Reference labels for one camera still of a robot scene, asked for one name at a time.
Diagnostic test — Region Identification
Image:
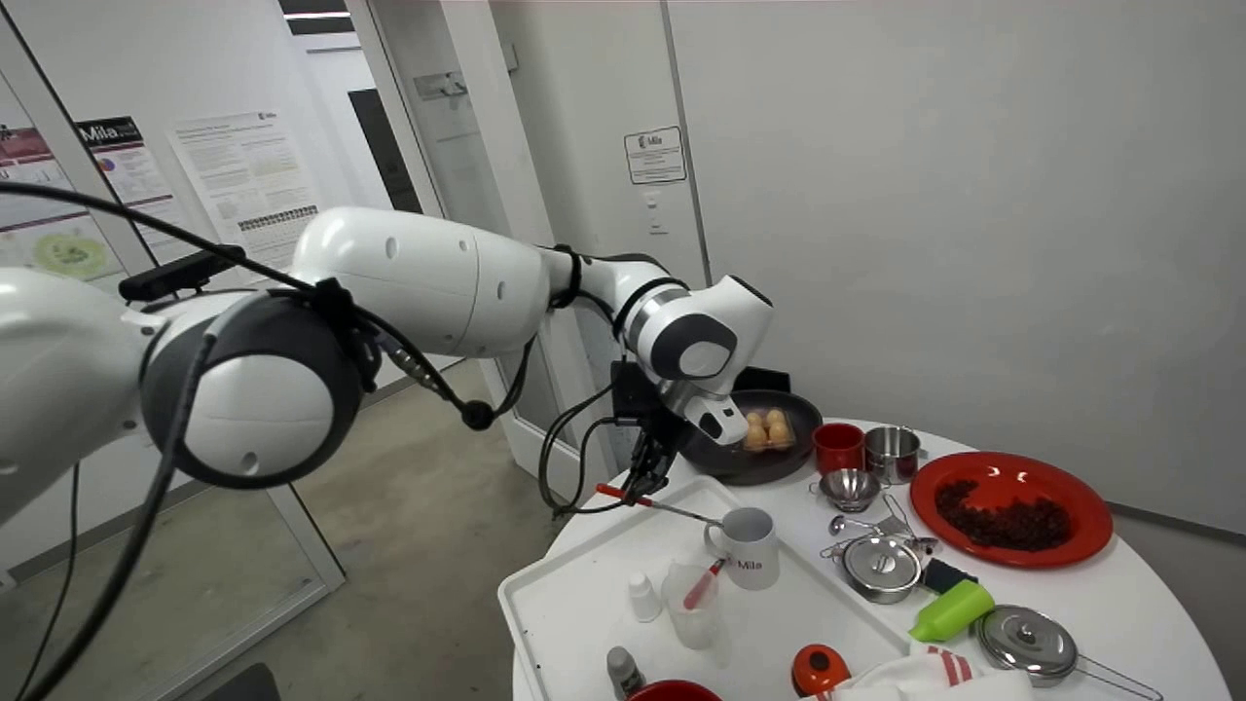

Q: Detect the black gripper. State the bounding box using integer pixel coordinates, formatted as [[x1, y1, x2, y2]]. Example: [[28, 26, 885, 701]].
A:
[[624, 386, 694, 506]]

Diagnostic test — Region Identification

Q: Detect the clear measuring cup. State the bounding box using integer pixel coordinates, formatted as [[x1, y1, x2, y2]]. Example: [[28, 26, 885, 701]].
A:
[[662, 553, 732, 654]]

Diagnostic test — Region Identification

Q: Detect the red cup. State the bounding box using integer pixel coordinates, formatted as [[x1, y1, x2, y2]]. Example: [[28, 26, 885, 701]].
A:
[[815, 421, 867, 479]]

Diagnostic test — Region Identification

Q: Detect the grey cylinder cup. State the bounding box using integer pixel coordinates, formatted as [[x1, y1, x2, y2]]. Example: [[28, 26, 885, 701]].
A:
[[602, 643, 650, 701]]

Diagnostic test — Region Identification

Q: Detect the steel cup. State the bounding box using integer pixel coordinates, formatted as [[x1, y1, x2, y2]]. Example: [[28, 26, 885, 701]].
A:
[[863, 423, 926, 486]]

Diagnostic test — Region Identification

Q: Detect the white mug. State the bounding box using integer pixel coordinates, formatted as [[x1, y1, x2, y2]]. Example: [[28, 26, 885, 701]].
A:
[[702, 504, 784, 592]]

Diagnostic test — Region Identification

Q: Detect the small white bottle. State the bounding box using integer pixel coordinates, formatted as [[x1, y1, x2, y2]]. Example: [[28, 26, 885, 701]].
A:
[[624, 573, 662, 625]]

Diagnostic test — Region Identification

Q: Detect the black frying pan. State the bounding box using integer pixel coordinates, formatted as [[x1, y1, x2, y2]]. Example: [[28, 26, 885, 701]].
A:
[[672, 386, 826, 486]]

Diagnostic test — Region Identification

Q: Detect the black box behind pan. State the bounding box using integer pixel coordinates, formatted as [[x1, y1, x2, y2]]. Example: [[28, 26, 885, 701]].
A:
[[732, 361, 798, 401]]

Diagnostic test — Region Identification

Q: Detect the white plastic tray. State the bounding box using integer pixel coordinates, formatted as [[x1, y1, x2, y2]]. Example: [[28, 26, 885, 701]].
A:
[[494, 475, 910, 701]]

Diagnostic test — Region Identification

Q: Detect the small steel bowl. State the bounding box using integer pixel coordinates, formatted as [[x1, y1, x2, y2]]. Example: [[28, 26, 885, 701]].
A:
[[816, 462, 885, 516]]

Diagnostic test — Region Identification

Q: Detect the small metal utensil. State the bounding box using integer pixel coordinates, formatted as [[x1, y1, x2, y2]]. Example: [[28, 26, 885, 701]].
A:
[[826, 492, 913, 544]]

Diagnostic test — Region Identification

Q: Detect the steel pot with lid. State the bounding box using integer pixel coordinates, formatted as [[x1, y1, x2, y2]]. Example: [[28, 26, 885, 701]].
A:
[[834, 527, 938, 606]]

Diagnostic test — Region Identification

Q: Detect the red small bowl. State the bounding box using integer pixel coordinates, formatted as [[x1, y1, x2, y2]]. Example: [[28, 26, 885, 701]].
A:
[[791, 638, 858, 701]]

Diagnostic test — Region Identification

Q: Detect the red plate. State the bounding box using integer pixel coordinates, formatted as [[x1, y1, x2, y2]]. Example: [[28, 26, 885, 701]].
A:
[[906, 447, 1116, 573]]

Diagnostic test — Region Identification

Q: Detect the green squeeze bottle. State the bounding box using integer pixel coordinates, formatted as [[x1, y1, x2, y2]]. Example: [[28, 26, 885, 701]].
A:
[[906, 558, 1000, 647]]

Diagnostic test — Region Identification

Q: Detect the white cloth with red stripes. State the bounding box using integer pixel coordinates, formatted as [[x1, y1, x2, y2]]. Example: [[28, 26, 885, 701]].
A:
[[829, 647, 1034, 701]]

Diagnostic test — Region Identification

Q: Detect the dark beans pile on plate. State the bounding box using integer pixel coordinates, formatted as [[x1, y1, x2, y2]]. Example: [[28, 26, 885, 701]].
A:
[[935, 479, 1078, 553]]

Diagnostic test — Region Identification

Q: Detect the silver pot lid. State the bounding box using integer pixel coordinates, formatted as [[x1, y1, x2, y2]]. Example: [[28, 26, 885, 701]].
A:
[[968, 605, 1168, 701]]

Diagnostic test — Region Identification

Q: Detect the white text poster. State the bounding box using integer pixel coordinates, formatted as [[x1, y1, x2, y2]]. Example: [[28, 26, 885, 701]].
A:
[[168, 108, 325, 265]]

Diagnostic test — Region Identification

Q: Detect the poster with black header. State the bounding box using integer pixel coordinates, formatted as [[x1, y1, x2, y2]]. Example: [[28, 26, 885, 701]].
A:
[[70, 112, 174, 209]]

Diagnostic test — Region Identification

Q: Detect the green poster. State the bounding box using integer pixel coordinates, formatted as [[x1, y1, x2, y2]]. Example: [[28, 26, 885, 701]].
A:
[[0, 227, 129, 294]]

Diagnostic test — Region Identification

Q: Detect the poster with red picture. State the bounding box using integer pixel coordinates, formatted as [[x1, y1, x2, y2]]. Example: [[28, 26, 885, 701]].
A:
[[0, 121, 84, 234]]

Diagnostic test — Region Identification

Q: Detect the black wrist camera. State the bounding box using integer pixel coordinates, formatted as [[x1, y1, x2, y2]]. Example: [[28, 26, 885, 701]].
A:
[[608, 359, 650, 421]]

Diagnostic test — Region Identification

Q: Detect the red handled spoon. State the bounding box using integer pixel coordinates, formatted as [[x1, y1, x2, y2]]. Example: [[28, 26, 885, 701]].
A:
[[682, 553, 737, 617]]

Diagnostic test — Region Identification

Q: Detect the small white wall sign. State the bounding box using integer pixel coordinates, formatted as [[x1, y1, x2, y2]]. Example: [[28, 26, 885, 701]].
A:
[[620, 121, 689, 192]]

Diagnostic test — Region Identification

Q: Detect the black stereo camera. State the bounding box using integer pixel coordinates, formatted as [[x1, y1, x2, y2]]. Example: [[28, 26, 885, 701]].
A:
[[116, 240, 250, 304]]

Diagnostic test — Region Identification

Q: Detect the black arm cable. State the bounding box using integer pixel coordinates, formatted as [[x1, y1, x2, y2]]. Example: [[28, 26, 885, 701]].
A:
[[0, 179, 497, 701]]

